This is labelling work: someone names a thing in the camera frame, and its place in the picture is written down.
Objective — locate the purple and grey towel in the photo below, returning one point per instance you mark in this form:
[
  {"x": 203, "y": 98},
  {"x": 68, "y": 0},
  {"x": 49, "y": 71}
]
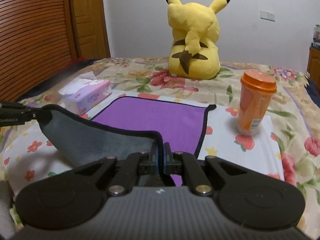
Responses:
[{"x": 127, "y": 125}]

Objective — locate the dark blue bedsheet edge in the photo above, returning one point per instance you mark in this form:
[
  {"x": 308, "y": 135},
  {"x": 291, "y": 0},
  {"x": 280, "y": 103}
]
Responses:
[{"x": 312, "y": 90}]

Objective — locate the white wall switch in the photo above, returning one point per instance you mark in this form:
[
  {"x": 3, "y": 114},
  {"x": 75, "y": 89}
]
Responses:
[{"x": 264, "y": 15}]

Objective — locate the wooden door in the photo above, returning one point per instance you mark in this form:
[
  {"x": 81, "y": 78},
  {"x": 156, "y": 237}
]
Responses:
[{"x": 89, "y": 26}]

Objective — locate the orange lidded cup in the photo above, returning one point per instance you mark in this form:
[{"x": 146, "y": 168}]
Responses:
[{"x": 257, "y": 89}]

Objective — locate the clutter on cabinet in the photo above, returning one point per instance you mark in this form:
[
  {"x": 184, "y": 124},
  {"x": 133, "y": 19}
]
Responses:
[{"x": 316, "y": 37}]

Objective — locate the white floral mat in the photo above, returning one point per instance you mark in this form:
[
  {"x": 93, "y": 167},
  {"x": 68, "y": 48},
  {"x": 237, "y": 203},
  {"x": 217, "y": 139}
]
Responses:
[{"x": 32, "y": 157}]

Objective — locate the wooden cabinet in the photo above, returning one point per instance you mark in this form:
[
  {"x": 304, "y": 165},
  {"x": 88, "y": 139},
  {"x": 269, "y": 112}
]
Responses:
[{"x": 313, "y": 68}]

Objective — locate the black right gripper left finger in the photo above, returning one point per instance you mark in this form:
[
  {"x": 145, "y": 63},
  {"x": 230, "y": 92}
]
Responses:
[{"x": 71, "y": 198}]

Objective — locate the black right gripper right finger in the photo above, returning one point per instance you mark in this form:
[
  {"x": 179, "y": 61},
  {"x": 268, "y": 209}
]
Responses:
[{"x": 249, "y": 198}]

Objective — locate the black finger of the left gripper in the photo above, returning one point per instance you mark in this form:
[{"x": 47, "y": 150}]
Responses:
[{"x": 15, "y": 114}]

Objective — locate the yellow Pikachu plush toy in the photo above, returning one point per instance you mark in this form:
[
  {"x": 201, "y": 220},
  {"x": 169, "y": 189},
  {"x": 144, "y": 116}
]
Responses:
[{"x": 195, "y": 31}]

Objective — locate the purple tissue box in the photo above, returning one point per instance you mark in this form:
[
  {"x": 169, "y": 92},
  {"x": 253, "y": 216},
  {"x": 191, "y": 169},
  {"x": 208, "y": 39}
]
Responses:
[{"x": 84, "y": 92}]

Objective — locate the floral bed quilt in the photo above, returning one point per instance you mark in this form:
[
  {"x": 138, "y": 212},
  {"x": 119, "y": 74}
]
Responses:
[{"x": 294, "y": 109}]

